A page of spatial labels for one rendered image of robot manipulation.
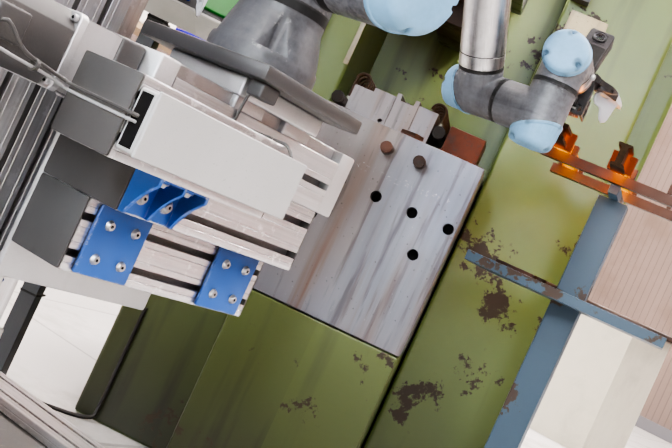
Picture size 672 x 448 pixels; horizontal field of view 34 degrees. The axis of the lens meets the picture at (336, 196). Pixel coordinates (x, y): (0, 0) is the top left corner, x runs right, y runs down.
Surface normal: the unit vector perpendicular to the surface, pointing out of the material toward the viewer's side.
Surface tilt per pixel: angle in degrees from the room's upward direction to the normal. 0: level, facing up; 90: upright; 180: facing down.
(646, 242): 90
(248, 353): 90
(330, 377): 90
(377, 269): 90
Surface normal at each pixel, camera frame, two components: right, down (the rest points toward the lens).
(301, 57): 0.74, 0.00
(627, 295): -0.51, -0.25
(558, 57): -0.27, -0.14
